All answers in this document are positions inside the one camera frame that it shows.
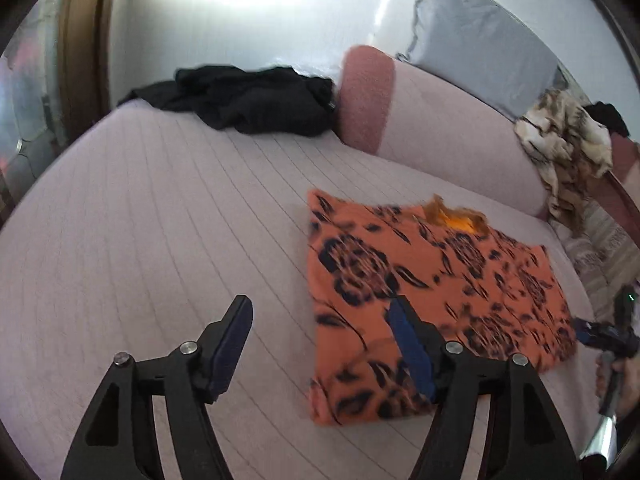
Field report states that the orange black floral garment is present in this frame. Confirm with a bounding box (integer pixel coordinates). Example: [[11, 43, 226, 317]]
[[307, 190, 576, 425]]

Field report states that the right hand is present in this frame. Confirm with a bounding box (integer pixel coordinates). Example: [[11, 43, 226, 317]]
[[596, 354, 640, 420]]

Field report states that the striped floral blanket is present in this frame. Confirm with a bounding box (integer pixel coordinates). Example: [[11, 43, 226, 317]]
[[549, 200, 639, 320]]

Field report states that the dark red blanket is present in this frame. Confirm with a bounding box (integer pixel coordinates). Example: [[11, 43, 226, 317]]
[[589, 133, 640, 245]]

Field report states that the cream brown patterned garment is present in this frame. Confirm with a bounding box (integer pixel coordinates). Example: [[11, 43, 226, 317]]
[[514, 89, 613, 237]]

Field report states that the pink quilted bed cover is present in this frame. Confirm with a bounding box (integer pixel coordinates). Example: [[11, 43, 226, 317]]
[[1, 102, 591, 479]]

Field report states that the small black cloth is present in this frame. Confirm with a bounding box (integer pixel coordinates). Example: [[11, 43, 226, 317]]
[[585, 101, 630, 138]]

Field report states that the pink cylindrical bolster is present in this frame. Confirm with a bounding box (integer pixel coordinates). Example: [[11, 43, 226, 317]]
[[335, 46, 548, 219]]

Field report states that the grey blue pillow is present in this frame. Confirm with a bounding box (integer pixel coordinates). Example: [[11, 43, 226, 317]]
[[398, 0, 568, 120]]

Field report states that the black crumpled garment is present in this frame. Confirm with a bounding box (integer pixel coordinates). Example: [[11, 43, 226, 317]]
[[119, 65, 334, 138]]

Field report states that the wooden glass door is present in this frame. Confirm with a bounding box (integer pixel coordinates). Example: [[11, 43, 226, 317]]
[[1, 0, 113, 219]]

